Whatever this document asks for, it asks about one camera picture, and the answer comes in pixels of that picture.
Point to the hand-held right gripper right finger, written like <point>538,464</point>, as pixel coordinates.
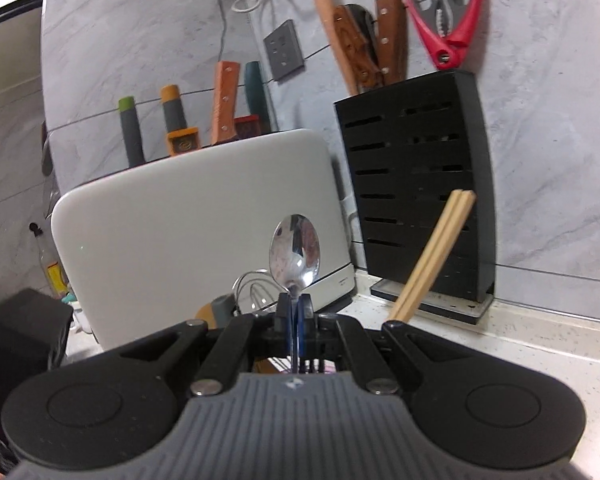
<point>306,329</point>

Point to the pink mesh utensil holder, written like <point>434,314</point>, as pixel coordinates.
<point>331,367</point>

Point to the orange square slot insert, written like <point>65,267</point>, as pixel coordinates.
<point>182,142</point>

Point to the metal spoon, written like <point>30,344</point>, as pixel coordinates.
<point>295,250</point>

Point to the white knife sterilizer appliance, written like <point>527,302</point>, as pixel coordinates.
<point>180,210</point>

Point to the red square slot insert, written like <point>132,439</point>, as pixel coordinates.
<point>246,126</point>

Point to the wooden chopstick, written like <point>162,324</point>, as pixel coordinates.
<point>439,256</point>
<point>427,255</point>

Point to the grey wall socket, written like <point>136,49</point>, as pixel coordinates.
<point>284,50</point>

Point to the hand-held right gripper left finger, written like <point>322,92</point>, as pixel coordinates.
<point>284,325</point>

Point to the wooden rolling pin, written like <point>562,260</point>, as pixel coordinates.
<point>325,10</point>

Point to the oil bottle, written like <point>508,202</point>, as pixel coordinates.
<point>55,275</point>

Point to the light wooden spatula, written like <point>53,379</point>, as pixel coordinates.
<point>205,314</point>

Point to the black slotted knife block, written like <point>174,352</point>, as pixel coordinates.
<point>380,135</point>

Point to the black box appliance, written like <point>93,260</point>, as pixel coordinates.
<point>15,330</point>

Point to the red and grey kitchen scissors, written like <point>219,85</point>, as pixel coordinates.
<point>460,35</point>

